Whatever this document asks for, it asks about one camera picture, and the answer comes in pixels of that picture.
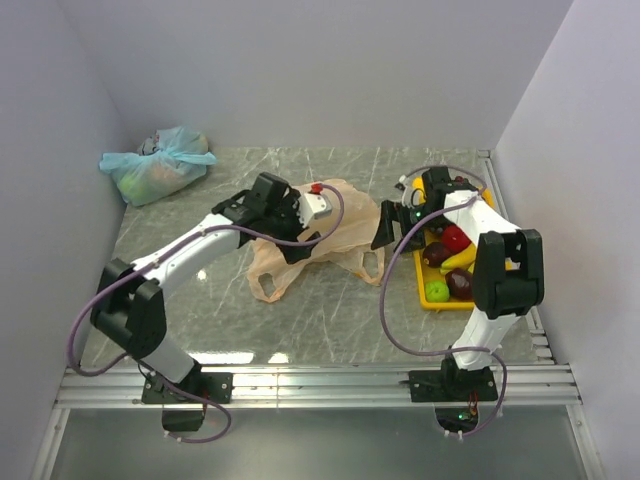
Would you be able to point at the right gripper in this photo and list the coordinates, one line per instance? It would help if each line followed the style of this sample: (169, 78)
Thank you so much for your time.
(390, 212)

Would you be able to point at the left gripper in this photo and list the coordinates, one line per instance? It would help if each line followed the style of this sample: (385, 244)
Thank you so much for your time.
(290, 204)

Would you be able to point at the orange translucent plastic bag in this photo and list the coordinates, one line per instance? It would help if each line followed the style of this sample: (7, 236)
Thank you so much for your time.
(349, 247)

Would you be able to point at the red fake pepper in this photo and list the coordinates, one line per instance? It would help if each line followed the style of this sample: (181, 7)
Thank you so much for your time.
(454, 239)

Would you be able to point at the yellow fake banana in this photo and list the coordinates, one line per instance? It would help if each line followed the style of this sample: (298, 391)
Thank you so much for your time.
(461, 260)

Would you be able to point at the green fake apple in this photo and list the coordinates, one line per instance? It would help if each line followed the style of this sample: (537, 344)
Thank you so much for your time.
(436, 292)

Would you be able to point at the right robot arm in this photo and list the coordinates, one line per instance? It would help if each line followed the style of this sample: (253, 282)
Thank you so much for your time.
(507, 283)

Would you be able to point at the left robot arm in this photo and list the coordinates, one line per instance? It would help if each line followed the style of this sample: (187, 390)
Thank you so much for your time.
(131, 307)

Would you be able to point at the dark purple fake fruit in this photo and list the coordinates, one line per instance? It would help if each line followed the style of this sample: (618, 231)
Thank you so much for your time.
(435, 254)

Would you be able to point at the blue tied plastic bag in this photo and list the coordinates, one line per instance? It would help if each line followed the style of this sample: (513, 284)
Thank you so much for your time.
(163, 164)

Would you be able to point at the yellow plastic tray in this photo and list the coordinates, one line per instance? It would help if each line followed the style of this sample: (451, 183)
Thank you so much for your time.
(426, 274)

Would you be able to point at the dark red mangosteen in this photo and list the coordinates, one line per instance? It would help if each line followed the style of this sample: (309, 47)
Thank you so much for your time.
(459, 283)

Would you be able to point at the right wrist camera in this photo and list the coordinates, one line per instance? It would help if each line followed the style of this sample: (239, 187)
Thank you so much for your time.
(412, 191)

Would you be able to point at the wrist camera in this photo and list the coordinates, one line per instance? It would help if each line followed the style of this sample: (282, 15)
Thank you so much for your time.
(412, 191)
(313, 205)

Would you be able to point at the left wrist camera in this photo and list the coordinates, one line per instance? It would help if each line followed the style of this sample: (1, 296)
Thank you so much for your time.
(313, 205)

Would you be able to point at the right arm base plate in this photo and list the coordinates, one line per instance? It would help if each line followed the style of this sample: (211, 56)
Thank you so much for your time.
(430, 386)

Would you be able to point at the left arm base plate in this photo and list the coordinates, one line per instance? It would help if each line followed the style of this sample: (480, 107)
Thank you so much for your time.
(216, 386)

